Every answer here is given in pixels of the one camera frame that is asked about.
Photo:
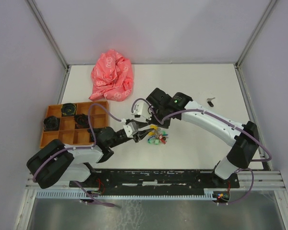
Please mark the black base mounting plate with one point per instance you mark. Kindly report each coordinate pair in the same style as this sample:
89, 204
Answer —
164, 182

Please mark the black rosette top tray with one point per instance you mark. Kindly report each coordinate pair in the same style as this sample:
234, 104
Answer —
68, 109

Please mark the keyring bunch with colourful tags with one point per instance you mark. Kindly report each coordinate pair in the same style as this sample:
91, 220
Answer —
157, 136

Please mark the black rosette left tray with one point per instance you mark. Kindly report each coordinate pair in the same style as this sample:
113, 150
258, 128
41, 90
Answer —
51, 123

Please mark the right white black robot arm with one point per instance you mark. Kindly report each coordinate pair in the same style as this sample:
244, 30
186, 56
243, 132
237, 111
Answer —
242, 138

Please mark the left aluminium frame post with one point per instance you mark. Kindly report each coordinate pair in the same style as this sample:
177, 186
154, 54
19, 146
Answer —
41, 22

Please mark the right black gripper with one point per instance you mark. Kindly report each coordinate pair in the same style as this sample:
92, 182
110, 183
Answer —
152, 120

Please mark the wooden compartment tray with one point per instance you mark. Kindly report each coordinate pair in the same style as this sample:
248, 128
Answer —
67, 132

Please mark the black rosette middle tray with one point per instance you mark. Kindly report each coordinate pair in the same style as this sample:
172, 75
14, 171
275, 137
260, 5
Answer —
81, 121

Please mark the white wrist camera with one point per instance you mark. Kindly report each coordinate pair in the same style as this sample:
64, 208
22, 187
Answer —
141, 109
130, 128

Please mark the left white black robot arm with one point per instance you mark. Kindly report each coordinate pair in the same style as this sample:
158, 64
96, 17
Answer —
58, 162

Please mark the right aluminium frame post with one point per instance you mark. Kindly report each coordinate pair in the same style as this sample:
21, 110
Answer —
258, 28

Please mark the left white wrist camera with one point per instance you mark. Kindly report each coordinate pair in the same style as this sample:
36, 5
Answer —
130, 128

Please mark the aluminium frame post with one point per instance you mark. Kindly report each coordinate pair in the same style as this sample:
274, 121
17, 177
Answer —
41, 22
258, 28

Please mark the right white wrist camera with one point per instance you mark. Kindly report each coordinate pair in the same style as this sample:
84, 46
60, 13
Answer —
141, 109

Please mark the key with black fob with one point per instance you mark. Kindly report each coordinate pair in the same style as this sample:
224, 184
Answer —
209, 101

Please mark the crumpled pink cloth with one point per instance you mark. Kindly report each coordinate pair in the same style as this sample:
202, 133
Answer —
112, 77

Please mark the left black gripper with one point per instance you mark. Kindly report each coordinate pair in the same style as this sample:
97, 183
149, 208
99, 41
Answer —
140, 135

